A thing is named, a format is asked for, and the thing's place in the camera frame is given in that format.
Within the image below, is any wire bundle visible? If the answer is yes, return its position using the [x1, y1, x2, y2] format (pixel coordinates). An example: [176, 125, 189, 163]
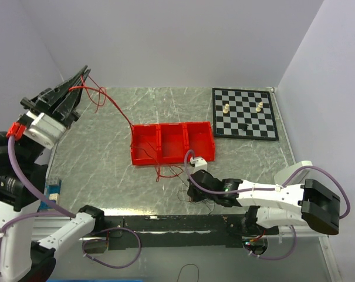
[177, 189, 218, 215]

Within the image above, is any red wire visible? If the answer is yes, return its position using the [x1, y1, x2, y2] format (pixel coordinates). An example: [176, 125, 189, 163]
[70, 75, 185, 183]

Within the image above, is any red three-compartment bin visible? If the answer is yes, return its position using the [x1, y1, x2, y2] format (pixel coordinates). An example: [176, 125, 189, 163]
[131, 122, 215, 166]

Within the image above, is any black wire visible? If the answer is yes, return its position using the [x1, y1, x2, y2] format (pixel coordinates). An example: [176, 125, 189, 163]
[130, 140, 192, 189]

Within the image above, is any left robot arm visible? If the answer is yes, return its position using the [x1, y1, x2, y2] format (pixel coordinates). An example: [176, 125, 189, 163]
[0, 66, 105, 281]

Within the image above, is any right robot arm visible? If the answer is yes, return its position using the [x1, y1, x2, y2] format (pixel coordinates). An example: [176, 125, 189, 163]
[188, 170, 340, 235]

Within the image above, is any blue white block stack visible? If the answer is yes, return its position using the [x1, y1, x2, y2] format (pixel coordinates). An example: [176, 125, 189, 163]
[38, 177, 62, 212]

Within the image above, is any white chess pawn left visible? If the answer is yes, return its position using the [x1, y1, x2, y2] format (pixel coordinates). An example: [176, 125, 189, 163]
[222, 103, 229, 115]

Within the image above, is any white chess pawn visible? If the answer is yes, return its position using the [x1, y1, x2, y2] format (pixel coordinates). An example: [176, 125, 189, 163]
[256, 102, 263, 112]
[222, 103, 229, 115]

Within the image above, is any chessboard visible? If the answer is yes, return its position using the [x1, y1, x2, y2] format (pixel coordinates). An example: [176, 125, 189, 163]
[212, 88, 279, 141]

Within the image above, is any white chess pawn right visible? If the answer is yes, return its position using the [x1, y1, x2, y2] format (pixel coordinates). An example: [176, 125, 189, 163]
[256, 102, 263, 112]

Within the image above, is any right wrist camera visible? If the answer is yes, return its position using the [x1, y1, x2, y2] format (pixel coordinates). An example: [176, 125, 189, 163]
[190, 157, 208, 172]

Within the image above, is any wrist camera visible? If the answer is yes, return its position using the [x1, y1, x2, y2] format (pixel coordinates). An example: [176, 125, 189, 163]
[190, 157, 208, 172]
[23, 111, 67, 150]

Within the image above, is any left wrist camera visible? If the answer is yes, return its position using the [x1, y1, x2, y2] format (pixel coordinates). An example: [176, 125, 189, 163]
[23, 111, 67, 150]

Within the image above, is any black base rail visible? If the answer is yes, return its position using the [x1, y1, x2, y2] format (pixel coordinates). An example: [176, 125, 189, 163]
[70, 214, 280, 250]

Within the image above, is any thin dark floor cable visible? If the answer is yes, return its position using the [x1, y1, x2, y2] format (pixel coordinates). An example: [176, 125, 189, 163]
[177, 263, 200, 282]

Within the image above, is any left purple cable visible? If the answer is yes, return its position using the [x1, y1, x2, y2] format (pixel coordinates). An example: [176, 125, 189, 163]
[0, 136, 142, 278]

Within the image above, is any aluminium frame rail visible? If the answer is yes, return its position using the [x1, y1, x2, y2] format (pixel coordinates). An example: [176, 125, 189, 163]
[30, 216, 87, 240]

